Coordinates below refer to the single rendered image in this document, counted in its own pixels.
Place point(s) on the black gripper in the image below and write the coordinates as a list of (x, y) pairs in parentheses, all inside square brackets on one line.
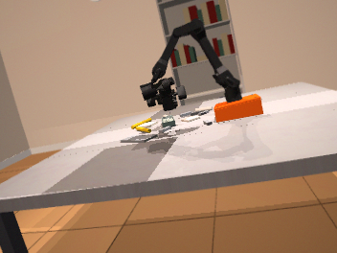
[(181, 92)]

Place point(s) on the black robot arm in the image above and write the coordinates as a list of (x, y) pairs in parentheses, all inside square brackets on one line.
[(222, 74)]

